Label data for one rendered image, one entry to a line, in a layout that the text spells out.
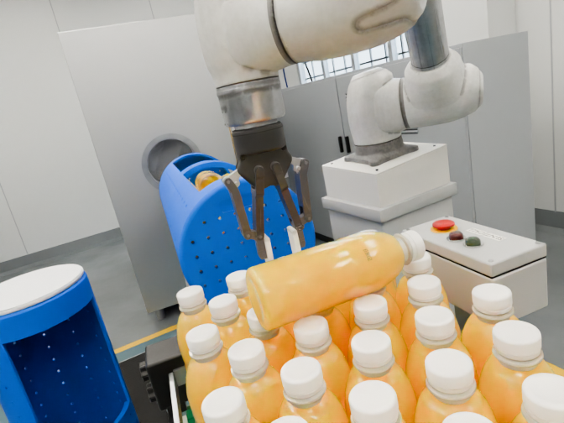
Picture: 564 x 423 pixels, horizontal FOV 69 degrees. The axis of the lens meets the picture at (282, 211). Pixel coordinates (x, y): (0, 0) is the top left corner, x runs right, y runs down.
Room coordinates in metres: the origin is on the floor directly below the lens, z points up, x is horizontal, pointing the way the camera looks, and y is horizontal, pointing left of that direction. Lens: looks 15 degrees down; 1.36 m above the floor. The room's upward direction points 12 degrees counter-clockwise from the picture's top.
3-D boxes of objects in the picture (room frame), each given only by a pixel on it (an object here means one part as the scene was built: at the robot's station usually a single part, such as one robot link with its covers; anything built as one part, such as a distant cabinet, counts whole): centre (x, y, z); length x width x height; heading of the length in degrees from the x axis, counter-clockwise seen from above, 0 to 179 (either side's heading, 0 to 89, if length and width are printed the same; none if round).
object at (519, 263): (0.60, -0.28, 1.05); 0.20 x 0.10 x 0.10; 16
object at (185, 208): (1.20, 0.20, 1.09); 0.88 x 0.28 x 0.28; 16
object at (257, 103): (0.60, 0.01, 1.36); 0.09 x 0.09 x 0.06
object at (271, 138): (0.60, 0.01, 1.29); 0.08 x 0.07 x 0.09; 105
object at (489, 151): (3.14, -0.79, 0.72); 2.15 x 0.54 x 1.45; 24
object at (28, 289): (1.00, 0.69, 1.03); 0.28 x 0.28 x 0.01
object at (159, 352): (0.62, 0.24, 0.95); 0.10 x 0.07 x 0.10; 106
